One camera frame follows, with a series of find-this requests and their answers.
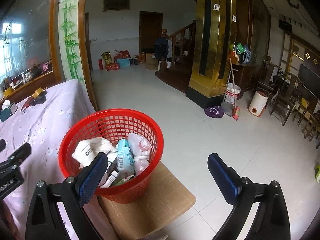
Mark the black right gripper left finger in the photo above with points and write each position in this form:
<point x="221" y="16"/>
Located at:
<point x="44" y="220"/>

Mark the lilac floral tablecloth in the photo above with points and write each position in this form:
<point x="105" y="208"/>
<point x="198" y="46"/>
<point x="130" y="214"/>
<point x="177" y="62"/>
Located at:
<point x="43" y="127"/>

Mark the wooden chair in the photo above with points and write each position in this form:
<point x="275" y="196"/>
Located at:
<point x="286" y="99"/>

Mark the white bucket with label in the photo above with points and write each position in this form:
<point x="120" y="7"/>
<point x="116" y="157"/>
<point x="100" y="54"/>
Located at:
<point x="232" y="93"/>

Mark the red packet near tape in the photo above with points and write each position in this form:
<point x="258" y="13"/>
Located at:
<point x="27" y="103"/>

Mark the white orange cylinder heater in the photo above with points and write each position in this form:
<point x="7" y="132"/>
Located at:
<point x="258" y="103"/>

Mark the crumpled beige paper bag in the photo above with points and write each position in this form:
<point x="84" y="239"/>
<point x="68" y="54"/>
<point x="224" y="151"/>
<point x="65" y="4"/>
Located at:
<point x="86" y="151"/>

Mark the teal tissue box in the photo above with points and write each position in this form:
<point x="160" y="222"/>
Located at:
<point x="8" y="109"/>

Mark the white blue barcode box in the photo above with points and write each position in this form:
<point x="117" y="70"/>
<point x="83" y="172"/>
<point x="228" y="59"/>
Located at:
<point x="111" y="172"/>

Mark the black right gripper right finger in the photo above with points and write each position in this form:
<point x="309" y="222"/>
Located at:
<point x="271" y="220"/>

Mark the brown tape roll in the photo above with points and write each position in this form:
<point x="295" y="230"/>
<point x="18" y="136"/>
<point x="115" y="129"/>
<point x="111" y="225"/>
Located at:
<point x="37" y="93"/>

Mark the cardboard box under basket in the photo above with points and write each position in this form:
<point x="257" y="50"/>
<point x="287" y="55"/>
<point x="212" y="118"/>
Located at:
<point x="165" y="200"/>

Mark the wooden sideboard shelf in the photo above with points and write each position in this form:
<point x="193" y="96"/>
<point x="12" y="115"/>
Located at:
<point x="24" y="91"/>

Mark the teal wet wipes pack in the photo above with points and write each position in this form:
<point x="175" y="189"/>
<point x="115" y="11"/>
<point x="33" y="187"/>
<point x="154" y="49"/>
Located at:
<point x="125" y="159"/>

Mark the black device on table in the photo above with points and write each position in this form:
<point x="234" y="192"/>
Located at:
<point x="40" y="99"/>

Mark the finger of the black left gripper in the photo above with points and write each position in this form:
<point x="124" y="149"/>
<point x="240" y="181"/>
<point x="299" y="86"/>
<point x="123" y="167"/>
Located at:
<point x="15" y="159"/>

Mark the red plastic mesh basket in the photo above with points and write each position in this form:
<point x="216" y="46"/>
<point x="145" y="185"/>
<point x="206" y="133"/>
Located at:
<point x="113" y="125"/>

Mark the gold pillar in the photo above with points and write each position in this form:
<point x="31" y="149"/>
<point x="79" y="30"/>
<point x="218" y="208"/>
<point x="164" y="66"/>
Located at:
<point x="215" y="32"/>

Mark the purple mop head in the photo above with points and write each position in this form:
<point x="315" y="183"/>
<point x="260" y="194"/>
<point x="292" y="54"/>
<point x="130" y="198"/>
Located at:
<point x="214" y="112"/>

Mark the crumpled white plastic bag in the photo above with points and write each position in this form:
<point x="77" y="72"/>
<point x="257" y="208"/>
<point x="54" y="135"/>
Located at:
<point x="140" y="148"/>

